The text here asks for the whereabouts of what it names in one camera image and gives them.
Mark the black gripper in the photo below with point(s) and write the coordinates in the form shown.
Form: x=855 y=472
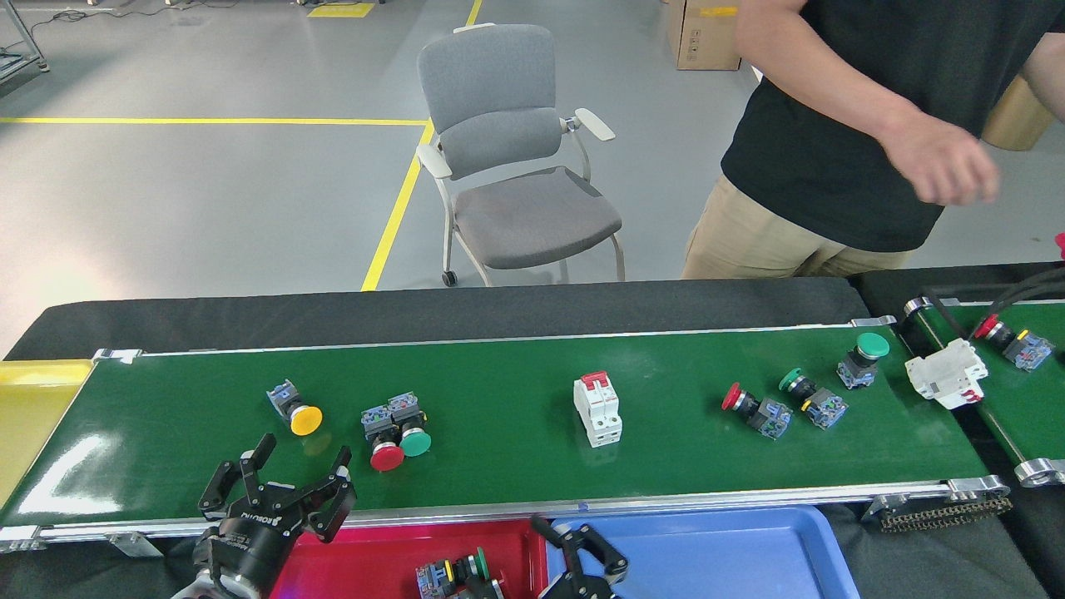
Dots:
x=250 y=545
x=582 y=594

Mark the yellow push button switch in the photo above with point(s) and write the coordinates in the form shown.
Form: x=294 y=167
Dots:
x=305 y=421

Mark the red push button switch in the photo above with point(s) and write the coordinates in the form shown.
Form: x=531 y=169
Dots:
x=491 y=589
x=1027 y=349
x=387 y=457
x=774 y=419

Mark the green push button switch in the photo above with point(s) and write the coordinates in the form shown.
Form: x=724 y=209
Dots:
x=415 y=443
x=433 y=580
x=825 y=408
x=872 y=345

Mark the white circuit breaker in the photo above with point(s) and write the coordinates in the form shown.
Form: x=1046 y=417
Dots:
x=597 y=416
x=944 y=374

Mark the person's left forearm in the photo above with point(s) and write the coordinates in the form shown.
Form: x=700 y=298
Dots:
x=1048 y=71

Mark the person's right forearm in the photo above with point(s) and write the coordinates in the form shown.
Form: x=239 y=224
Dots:
x=824 y=83

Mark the red plastic tray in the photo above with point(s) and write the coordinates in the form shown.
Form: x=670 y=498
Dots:
x=366 y=566

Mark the blue plastic tray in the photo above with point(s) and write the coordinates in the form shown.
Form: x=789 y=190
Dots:
x=732 y=557

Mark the wide green conveyor belt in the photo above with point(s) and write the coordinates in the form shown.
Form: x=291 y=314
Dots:
x=499 y=391

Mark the narrow green conveyor belt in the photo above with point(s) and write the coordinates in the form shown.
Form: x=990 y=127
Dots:
x=1023 y=408

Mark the person's right hand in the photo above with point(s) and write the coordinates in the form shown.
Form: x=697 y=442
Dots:
x=944 y=166

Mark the black table cloth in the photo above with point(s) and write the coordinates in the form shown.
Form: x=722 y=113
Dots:
x=333 y=316
x=882 y=287

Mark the yellow plastic bin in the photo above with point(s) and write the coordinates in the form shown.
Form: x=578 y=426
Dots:
x=33 y=424

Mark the grey office chair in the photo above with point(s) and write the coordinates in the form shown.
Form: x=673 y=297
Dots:
x=537 y=216

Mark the black guide bar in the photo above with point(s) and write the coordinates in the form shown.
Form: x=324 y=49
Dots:
x=936 y=308

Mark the person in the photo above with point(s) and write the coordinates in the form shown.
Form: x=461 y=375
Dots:
x=799 y=183

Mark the metal rack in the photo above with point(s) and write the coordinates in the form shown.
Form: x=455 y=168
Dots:
x=12 y=60

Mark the cardboard box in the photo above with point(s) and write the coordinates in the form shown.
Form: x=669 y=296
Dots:
x=703 y=37

